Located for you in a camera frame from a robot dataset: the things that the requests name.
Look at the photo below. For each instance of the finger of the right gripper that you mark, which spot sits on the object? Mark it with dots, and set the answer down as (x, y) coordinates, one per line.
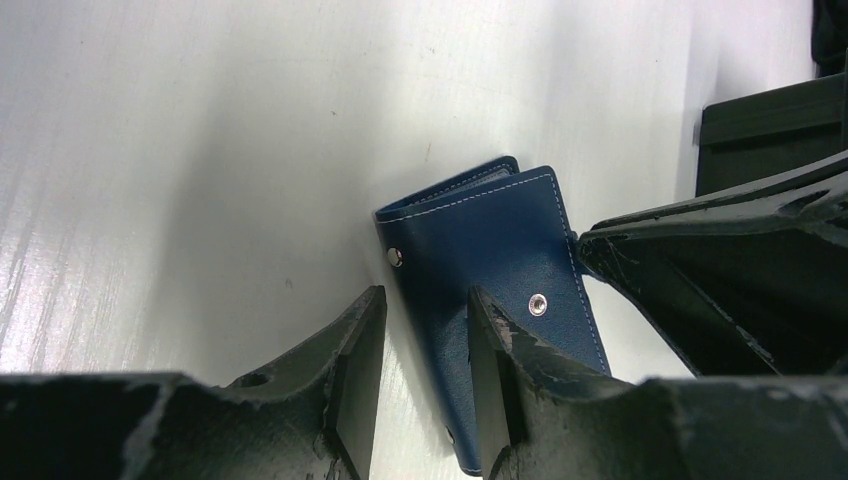
(750, 280)

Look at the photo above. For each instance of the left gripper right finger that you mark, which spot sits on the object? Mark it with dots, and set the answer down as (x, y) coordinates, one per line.
(543, 415)

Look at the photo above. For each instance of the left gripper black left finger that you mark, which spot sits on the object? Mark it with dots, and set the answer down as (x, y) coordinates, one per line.
(308, 414)

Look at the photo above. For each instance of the black card tray stand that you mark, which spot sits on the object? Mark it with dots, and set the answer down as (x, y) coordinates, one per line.
(764, 134)

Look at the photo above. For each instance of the blue leather card holder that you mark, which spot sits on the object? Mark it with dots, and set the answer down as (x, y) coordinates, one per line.
(503, 229)

